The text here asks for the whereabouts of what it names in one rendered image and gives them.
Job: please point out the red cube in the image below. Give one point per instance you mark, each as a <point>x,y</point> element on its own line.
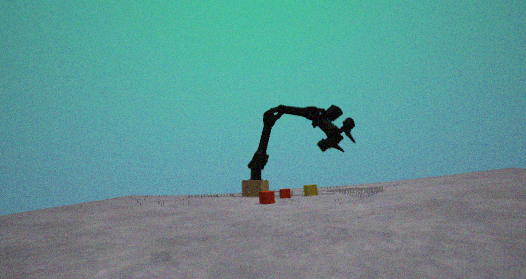
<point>266,197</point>
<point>285,193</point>

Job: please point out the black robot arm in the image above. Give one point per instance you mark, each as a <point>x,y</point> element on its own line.
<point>260,157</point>

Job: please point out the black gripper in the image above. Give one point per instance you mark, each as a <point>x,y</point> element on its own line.
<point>333,131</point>

